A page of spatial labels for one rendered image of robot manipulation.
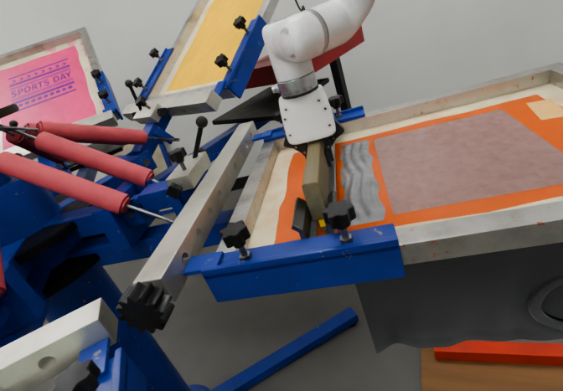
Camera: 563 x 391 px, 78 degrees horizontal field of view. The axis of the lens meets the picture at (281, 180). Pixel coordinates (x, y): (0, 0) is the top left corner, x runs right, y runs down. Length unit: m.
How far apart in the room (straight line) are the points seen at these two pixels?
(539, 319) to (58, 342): 0.75
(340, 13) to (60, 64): 1.79
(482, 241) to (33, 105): 1.92
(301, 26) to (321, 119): 0.19
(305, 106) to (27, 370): 0.59
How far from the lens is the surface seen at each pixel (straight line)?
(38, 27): 3.52
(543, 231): 0.56
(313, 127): 0.70
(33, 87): 2.17
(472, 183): 0.69
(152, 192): 0.87
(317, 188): 0.58
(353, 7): 0.64
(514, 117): 0.93
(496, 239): 0.54
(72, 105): 1.94
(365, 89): 2.79
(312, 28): 0.59
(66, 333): 0.58
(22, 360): 0.60
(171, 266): 0.57
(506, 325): 0.81
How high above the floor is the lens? 1.32
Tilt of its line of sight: 25 degrees down
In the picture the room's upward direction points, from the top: 20 degrees counter-clockwise
